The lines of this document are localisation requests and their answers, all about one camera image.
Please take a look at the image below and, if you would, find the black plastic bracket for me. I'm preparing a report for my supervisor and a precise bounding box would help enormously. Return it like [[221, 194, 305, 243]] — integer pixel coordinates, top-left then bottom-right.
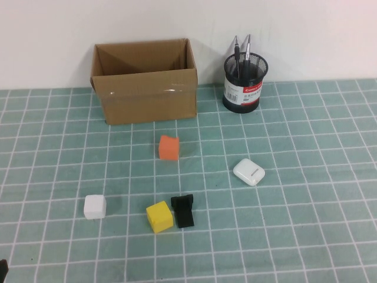
[[170, 193, 195, 229]]

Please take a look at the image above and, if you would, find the black slim pen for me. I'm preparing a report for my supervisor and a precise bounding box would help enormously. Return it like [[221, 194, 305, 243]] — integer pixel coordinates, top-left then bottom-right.
[[233, 35, 241, 79]]

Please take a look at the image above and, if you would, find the white earbuds case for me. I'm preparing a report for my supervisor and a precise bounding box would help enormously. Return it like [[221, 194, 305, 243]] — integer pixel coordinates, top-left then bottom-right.
[[233, 157, 266, 186]]

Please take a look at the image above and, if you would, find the black mesh pen holder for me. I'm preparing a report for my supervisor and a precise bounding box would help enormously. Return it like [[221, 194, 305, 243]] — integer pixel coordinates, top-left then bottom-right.
[[222, 52, 269, 113]]

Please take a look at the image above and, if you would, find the yellow foam block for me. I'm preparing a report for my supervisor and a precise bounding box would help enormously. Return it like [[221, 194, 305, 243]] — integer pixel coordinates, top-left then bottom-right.
[[145, 200, 174, 235]]

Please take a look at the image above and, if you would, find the black handled screwdriver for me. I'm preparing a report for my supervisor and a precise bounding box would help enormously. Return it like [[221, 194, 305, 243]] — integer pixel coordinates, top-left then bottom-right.
[[241, 34, 253, 78]]

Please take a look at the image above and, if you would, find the orange foam block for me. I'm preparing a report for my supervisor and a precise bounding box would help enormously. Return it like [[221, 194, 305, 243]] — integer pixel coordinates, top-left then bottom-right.
[[158, 134, 180, 162]]

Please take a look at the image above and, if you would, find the open brown cardboard box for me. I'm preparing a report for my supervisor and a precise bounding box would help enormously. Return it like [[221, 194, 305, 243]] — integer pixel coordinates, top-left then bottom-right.
[[90, 38, 199, 126]]

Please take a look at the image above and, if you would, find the white foam block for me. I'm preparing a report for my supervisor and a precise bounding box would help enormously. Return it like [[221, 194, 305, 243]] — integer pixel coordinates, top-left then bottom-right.
[[84, 194, 107, 219]]

